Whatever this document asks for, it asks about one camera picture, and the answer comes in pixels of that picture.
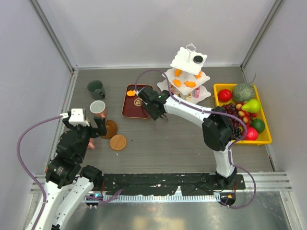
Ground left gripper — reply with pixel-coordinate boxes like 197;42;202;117
64;116;106;160

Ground metal serving tongs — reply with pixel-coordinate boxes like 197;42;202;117
161;115;168;122

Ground red dessert tray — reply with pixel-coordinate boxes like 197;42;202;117
122;84;150;119

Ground orange fish cookies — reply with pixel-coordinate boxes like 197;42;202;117
126;69;196;96

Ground cream cake slice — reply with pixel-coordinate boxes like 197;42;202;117
186;93;192;102

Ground black round cookies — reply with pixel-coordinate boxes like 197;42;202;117
193;55;203;64

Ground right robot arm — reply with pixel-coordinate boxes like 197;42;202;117
137;86;237;189

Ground pink mug near arm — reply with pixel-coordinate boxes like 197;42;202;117
87;138;95;150

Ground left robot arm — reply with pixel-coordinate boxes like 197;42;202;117
26;113;106;230

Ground dark brown wooden saucer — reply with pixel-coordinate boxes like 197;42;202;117
100;120;118;139

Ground pink mug white inside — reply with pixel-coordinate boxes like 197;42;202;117
90;100;107;120

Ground light wooden coaster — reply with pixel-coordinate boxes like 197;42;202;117
110;135;127;151

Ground dark green mug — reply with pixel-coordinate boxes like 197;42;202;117
87;80;106;100

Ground white three-tier stand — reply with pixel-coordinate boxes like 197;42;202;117
157;44;211;104

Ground red apple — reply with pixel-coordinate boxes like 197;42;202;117
217;89;232;102

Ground purple grape bunch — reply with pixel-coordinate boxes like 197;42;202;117
222;103;242;129

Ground green melon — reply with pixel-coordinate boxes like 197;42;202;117
232;74;256;103

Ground dark grapes bunch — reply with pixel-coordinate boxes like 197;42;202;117
233;128;242;140

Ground red cherries cluster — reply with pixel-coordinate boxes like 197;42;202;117
236;101;258;127

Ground green pear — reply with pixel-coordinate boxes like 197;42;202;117
241;99;261;113

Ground red pomegranate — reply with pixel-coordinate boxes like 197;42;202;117
242;126;259;141

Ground green lime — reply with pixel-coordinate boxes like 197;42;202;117
251;118;265;134

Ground yellow fruit bin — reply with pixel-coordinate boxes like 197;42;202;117
213;83;272;146

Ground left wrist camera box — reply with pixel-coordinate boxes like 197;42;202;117
60;108;90;127

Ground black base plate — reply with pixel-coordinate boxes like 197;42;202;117
101;173;246;196

